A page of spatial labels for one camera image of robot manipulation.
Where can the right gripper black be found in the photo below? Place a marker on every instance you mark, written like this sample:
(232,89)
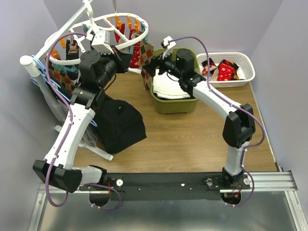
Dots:
(150,67)

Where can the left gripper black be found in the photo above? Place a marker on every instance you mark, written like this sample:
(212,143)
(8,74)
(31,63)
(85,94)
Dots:
(122,59)

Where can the red snowflake sock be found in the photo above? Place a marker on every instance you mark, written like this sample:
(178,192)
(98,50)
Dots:
(136,55)

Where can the red santa sock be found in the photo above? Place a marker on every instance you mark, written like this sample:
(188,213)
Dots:
(212,67)

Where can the white round sock hanger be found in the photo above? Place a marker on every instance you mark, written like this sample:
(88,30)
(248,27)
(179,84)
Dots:
(82,25)

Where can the red patterned sock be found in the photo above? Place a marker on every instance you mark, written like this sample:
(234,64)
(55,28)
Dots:
(225,71)

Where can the red sock with grey toe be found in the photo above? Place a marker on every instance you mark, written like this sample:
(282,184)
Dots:
(214,75)

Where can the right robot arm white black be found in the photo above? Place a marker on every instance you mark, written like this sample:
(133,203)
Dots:
(239,125)

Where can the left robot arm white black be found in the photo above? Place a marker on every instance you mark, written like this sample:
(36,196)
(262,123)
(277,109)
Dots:
(57,168)

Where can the white folded cloth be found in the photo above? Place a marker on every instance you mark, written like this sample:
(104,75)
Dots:
(166,86)

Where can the green plastic bin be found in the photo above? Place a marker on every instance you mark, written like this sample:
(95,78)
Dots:
(175,103)

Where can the black garment pile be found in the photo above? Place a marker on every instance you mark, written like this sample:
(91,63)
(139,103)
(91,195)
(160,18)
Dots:
(119,125)

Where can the white perforated basket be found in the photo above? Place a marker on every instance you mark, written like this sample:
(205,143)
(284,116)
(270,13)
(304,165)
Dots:
(246,70)

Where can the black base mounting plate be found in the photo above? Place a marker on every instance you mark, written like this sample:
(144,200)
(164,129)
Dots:
(174,186)

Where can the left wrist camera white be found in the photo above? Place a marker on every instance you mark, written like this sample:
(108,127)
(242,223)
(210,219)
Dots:
(100,41)

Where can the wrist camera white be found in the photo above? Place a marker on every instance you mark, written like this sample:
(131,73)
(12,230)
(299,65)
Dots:
(100,41)
(168,44)

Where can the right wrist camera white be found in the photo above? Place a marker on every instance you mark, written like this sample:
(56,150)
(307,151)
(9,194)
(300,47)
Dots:
(168,44)

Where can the aluminium frame rail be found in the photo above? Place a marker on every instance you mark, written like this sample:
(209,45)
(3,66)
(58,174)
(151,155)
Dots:
(271,204)

